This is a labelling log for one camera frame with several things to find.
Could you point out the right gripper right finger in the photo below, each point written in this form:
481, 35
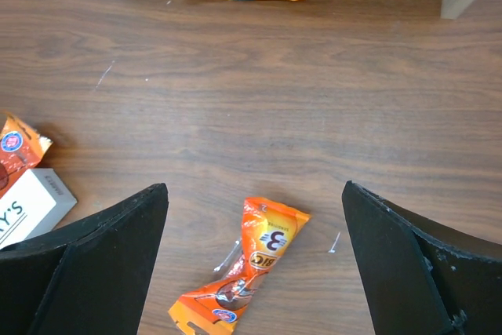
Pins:
419, 276

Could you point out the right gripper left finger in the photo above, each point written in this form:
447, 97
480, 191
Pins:
89, 277

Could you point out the white Harry's razor box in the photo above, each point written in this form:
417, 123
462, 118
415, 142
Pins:
33, 206

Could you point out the orange razor pack middle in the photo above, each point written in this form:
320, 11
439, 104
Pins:
22, 148

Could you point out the orange razor pack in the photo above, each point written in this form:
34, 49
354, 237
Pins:
22, 148
267, 230

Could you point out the orange razor pack right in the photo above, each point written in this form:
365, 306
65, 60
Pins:
267, 230

